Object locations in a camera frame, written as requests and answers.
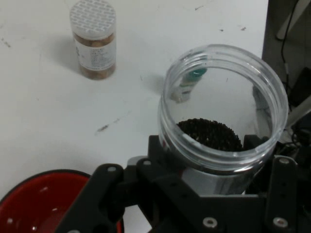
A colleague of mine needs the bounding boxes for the white furniture leg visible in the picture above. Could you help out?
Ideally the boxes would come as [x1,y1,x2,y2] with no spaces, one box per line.
[286,96,311,130]
[276,0,307,41]

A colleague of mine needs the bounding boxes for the thin black floor cable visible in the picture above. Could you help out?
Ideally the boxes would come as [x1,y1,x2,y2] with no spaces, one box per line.
[280,0,301,98]

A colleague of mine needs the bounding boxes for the small spice bottle green cap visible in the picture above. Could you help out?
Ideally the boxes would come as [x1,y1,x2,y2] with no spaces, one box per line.
[170,67,207,103]

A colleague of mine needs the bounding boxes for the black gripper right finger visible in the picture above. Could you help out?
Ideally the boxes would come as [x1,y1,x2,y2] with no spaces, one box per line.
[242,134,299,233]

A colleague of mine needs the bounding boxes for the clear plastic jar black seeds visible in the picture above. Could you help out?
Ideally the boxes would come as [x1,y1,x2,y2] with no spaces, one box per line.
[157,43,290,196]

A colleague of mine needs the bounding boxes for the black power adapter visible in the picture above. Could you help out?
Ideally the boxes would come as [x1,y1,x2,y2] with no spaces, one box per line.
[290,67,311,107]

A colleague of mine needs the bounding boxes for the red bowl black rim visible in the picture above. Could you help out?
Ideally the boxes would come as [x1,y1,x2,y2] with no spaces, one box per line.
[0,169,125,233]

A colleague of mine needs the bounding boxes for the nut jar white lid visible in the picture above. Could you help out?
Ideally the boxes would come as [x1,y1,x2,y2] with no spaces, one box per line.
[69,0,117,80]

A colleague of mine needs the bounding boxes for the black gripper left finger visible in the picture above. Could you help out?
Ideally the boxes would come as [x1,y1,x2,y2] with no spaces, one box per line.
[55,135,220,233]

